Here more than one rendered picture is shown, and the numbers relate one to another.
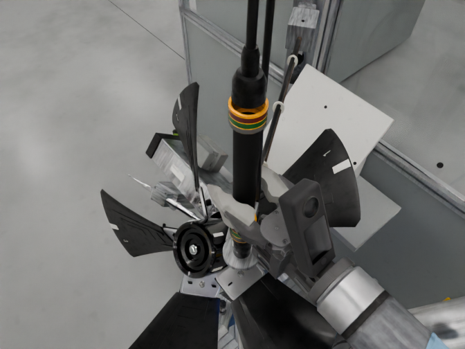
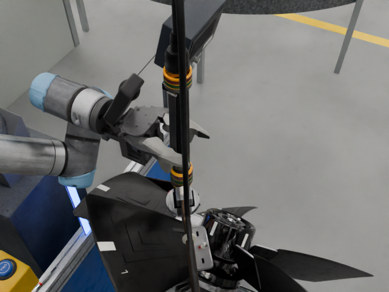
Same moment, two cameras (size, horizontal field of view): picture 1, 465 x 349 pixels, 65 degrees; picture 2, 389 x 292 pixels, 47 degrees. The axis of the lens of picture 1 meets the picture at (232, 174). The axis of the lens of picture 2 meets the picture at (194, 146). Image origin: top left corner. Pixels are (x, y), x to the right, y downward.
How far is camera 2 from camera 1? 81 cm
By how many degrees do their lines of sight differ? 75
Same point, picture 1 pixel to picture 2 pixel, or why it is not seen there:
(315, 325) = not seen: hidden behind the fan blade
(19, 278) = not seen: outside the picture
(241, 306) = not seen: hidden behind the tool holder
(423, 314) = (39, 152)
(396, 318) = (66, 90)
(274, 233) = (146, 112)
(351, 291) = (91, 94)
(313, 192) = (122, 85)
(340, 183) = (106, 229)
